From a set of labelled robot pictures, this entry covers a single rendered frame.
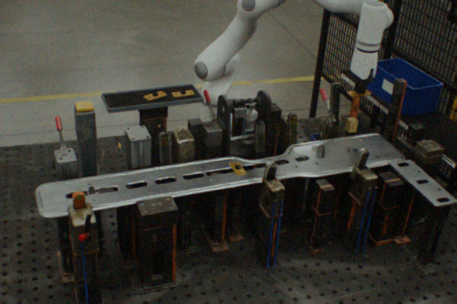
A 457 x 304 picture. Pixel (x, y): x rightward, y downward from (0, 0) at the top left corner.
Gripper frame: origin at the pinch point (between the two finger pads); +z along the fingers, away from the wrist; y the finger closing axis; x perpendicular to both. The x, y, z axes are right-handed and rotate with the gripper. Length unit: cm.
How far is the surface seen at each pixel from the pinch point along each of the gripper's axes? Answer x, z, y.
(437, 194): 15.5, 27.5, 34.9
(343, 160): -5.6, 27.4, 5.7
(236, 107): -41.3, 11.2, -17.4
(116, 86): -35, 127, -287
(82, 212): -105, 21, 18
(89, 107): -94, 11, -31
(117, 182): -90, 27, -4
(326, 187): -19.8, 28.4, 18.4
